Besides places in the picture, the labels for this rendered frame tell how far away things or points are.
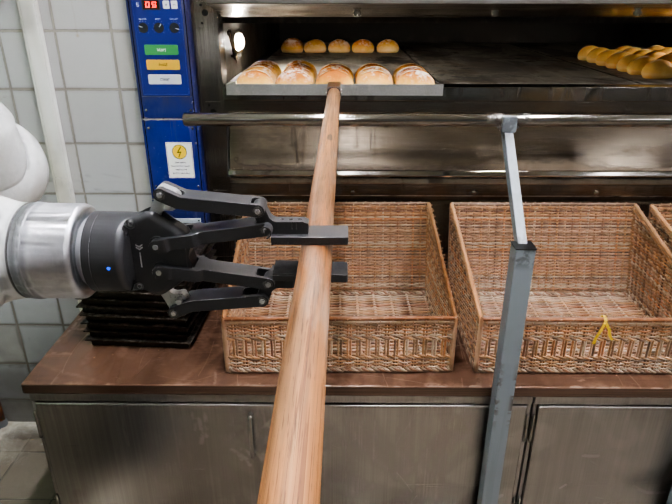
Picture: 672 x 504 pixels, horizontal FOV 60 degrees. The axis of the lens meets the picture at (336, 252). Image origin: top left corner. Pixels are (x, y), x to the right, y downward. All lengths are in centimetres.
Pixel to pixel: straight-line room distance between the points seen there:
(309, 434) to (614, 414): 131
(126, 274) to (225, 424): 98
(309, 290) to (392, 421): 104
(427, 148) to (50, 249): 132
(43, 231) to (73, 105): 130
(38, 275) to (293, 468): 34
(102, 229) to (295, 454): 32
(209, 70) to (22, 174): 83
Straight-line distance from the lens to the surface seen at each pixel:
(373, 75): 155
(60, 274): 56
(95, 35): 180
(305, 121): 132
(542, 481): 167
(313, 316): 41
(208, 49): 171
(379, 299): 173
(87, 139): 186
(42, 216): 58
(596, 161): 186
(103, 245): 55
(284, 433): 32
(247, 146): 174
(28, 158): 102
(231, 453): 156
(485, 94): 173
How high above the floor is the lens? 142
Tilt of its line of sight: 24 degrees down
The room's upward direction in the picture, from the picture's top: straight up
